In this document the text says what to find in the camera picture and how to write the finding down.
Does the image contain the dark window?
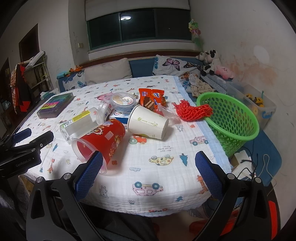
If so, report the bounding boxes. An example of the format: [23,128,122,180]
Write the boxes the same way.
[86,8,191,50]

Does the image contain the beige patterned clothes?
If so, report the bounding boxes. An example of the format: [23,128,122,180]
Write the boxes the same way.
[189,74,215,98]

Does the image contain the left butterfly pillow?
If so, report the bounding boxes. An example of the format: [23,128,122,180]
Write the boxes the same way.
[57,70,87,92]

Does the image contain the blue floor mat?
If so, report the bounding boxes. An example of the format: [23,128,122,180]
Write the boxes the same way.
[239,130,282,187]

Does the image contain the red foam fruit net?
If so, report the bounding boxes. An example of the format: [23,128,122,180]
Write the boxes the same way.
[172,99,213,122]

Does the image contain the colourful wall decoration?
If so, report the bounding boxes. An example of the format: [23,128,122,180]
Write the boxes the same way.
[189,19,203,51]

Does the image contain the white paper cup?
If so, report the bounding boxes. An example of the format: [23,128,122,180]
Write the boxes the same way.
[127,105,169,140]

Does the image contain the clear round lidded container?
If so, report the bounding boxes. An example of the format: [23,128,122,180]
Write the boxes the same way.
[96,92,138,124]

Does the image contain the white cartoon print blanket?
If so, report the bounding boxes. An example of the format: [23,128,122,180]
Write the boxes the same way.
[22,76,231,217]

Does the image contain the pink plush toy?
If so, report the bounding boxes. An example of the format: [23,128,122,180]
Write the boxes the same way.
[215,65,234,80]

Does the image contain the butterfly print pillow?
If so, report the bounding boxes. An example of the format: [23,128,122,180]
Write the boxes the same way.
[152,55,202,79]

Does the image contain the green plastic mesh basket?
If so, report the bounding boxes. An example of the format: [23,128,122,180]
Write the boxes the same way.
[196,92,259,157]

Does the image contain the orange toy on headboard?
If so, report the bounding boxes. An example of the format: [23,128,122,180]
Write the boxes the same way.
[68,66,82,74]

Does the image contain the blue white patterned cloth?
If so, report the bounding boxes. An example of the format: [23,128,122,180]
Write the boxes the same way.
[201,75,227,94]

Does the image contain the beige pillow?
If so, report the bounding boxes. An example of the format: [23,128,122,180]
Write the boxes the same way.
[84,58,132,85]

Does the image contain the black white cow plush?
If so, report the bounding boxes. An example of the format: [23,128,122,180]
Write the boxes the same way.
[196,49,221,76]

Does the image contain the orange snack wrapper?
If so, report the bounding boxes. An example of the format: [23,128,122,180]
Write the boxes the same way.
[139,88,166,115]

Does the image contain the clear plastic bottle yellow label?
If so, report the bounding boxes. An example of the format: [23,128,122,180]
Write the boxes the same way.
[60,108,99,144]

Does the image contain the colourful dark box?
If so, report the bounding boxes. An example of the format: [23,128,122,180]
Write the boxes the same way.
[37,92,74,119]

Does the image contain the red paper cup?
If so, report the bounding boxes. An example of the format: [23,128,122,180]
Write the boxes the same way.
[71,119,125,174]

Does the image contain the blue white milk carton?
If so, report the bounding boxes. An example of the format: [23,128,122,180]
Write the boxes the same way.
[109,111,130,127]

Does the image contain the clear plastic toy bin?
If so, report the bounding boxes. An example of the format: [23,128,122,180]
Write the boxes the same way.
[226,82,276,129]

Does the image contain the metal shelf rack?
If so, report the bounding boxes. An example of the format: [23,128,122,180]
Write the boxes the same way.
[23,51,53,93]

